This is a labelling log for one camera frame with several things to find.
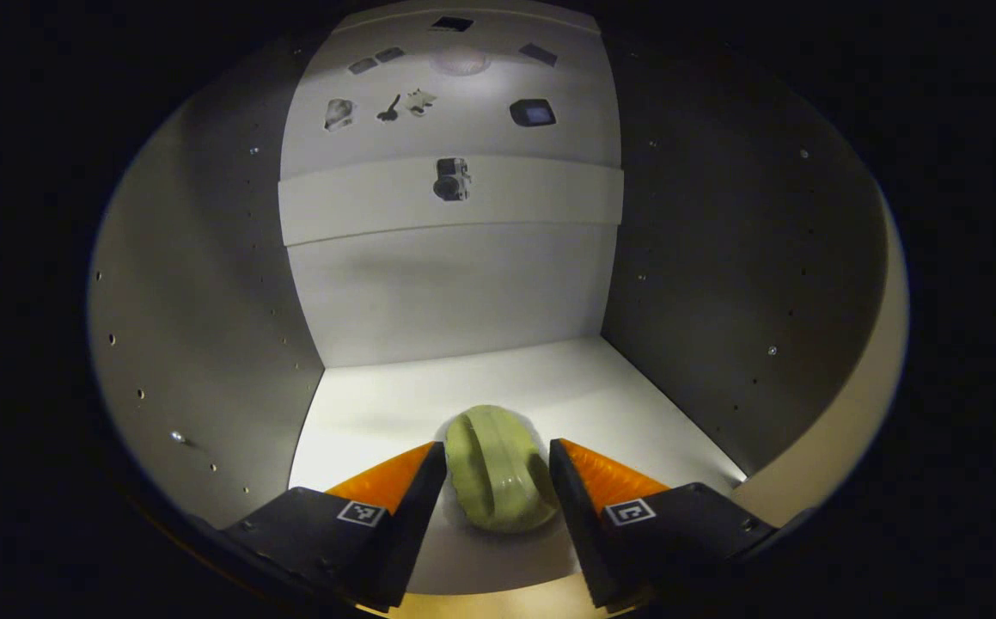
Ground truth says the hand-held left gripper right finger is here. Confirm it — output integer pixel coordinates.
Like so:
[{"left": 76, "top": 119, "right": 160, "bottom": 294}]
[{"left": 549, "top": 437, "right": 778, "bottom": 613}]

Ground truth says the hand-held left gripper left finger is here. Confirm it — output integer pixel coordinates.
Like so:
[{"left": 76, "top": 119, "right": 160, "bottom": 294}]
[{"left": 223, "top": 441, "right": 449, "bottom": 611}]

